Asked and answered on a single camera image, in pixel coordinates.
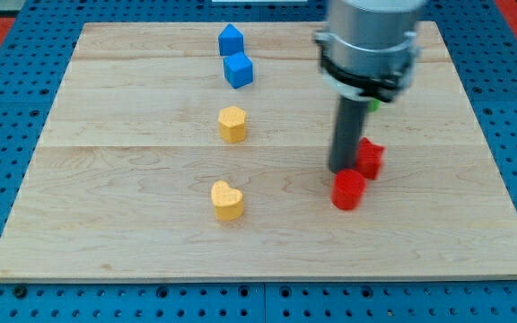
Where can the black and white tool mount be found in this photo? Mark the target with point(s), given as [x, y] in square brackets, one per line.
[361, 73]

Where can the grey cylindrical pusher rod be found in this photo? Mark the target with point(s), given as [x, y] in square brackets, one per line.
[348, 128]

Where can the red star block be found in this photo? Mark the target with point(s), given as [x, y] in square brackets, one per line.
[369, 158]

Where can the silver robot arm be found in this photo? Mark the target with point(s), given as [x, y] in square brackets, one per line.
[373, 23]

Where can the green block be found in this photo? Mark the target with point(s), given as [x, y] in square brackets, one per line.
[374, 105]

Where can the red cylinder block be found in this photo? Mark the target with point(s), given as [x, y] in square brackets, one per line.
[348, 189]

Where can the yellow hexagon block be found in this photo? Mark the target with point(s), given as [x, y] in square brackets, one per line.
[232, 124]

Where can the blue cube block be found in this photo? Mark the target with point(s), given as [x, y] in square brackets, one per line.
[238, 70]

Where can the blue pentagon block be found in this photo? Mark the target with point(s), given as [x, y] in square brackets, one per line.
[230, 41]

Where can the yellow heart block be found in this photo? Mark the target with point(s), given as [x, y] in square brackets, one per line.
[227, 202]

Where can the wooden board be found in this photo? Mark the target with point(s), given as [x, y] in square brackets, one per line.
[118, 189]

